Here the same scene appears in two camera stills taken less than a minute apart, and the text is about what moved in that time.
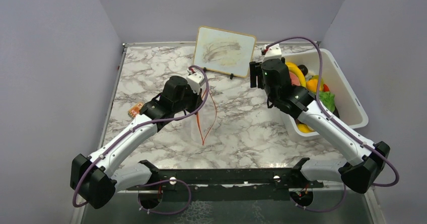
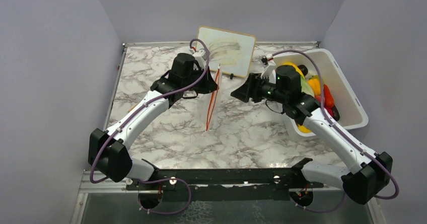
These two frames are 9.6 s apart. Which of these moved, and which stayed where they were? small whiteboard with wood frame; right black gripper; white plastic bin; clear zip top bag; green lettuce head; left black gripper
Moved: clear zip top bag; right black gripper; green lettuce head; left black gripper
Stayed: small whiteboard with wood frame; white plastic bin
